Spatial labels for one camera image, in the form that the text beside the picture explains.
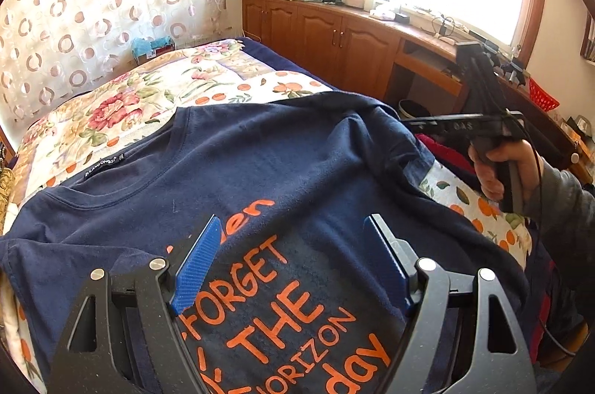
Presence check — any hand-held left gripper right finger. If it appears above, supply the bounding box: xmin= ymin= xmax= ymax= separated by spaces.
xmin=363 ymin=214 xmax=540 ymax=394

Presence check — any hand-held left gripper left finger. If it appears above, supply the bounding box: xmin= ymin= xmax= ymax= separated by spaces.
xmin=46 ymin=214 xmax=222 ymax=394

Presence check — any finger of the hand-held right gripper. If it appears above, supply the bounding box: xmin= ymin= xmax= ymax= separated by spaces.
xmin=401 ymin=117 xmax=466 ymax=135

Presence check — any navy printed t-shirt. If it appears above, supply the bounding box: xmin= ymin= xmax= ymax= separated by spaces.
xmin=0 ymin=91 xmax=531 ymax=394

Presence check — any person's right hand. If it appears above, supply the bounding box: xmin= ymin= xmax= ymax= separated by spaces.
xmin=467 ymin=139 xmax=546 ymax=203

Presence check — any round trash bin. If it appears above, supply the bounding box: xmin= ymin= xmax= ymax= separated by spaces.
xmin=398 ymin=99 xmax=431 ymax=121

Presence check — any red cloth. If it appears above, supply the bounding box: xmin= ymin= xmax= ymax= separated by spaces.
xmin=415 ymin=134 xmax=482 ymax=190

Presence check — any red plastic basket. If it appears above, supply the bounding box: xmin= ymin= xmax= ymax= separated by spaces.
xmin=528 ymin=77 xmax=561 ymax=112

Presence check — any wooden cabinet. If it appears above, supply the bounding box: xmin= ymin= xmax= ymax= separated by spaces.
xmin=242 ymin=0 xmax=586 ymax=172

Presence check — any navy blanket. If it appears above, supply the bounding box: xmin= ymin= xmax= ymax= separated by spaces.
xmin=231 ymin=36 xmax=336 ymax=92

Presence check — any floral orange-print bedsheet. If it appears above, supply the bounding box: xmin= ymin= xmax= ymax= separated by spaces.
xmin=0 ymin=38 xmax=533 ymax=394

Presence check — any blue packet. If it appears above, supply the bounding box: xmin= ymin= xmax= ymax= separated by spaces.
xmin=131 ymin=36 xmax=174 ymax=61

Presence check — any circle-pattern sheer curtain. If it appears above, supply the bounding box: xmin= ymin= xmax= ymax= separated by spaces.
xmin=0 ymin=0 xmax=242 ymax=129

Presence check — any wall shelf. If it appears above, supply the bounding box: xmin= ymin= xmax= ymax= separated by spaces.
xmin=580 ymin=13 xmax=595 ymax=62

